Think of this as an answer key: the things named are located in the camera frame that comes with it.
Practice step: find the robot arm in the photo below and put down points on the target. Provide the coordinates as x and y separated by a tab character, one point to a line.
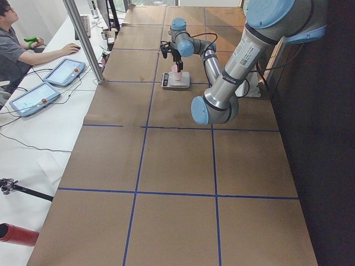
267	22

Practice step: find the digital kitchen scale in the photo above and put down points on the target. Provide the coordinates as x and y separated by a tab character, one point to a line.
169	82

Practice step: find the near blue teach pendant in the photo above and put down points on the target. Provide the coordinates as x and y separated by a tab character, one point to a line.
35	99

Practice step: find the blue teach pendant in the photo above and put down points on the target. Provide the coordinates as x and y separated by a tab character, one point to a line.
65	72
35	99

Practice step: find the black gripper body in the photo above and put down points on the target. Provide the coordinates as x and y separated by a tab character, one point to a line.
176	56

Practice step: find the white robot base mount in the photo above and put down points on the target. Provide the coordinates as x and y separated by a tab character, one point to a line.
249	88

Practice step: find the black keyboard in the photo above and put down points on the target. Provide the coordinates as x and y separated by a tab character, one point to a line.
85	23

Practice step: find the aluminium frame post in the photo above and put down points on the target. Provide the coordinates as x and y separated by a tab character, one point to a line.
84	39

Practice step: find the pink plastic cup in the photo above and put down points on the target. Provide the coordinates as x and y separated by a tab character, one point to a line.
177	76

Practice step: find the green handle tool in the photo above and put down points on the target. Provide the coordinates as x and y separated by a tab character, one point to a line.
30	41

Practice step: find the seated person grey shirt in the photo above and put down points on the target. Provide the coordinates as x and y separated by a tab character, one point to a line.
17	58

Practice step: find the black tripod rod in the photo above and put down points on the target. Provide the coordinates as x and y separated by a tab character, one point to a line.
8	185

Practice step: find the red cylinder tube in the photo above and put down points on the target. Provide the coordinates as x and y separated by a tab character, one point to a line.
18	235

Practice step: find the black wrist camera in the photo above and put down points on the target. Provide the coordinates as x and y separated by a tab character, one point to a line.
165	48

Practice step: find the far blue teach pendant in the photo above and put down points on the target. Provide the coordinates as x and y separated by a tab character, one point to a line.
65	72

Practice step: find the brown paper table cover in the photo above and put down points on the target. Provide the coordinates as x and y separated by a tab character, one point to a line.
145	185

